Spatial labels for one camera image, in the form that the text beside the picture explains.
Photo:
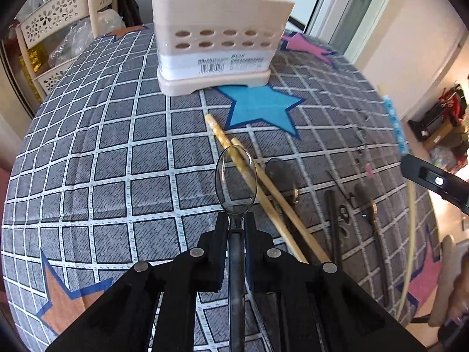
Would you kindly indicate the glass sliding door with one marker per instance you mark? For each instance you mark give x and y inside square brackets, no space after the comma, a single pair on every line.
[348,7]

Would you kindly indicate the beige plastic basket rack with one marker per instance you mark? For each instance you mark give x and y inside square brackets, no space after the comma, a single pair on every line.
[55,14]

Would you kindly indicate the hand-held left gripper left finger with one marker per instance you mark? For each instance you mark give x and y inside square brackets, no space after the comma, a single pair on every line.
[220,249]

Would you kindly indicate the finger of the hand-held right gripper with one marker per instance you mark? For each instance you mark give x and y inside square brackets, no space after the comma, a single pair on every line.
[428,179]

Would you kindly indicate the cardboard box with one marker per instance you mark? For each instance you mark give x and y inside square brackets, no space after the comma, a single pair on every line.
[436,132]

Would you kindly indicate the gold foil packet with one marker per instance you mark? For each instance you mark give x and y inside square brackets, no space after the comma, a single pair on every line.
[33,58]

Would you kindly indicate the beige plastic utensil holder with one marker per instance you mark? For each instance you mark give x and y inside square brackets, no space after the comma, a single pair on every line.
[220,14]

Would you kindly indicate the clear plastic bags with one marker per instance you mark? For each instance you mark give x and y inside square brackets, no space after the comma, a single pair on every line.
[73,44]

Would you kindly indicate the wooden chopstick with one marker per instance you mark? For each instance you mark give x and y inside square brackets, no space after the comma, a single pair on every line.
[291,214]
[217,128]

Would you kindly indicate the red and black bag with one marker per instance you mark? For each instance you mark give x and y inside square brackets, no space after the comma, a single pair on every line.
[454,99]

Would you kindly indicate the grey checked star tablecloth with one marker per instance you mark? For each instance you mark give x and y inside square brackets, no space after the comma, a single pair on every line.
[110,154]

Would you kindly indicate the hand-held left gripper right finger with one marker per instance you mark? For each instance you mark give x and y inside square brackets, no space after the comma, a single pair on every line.
[251,253]

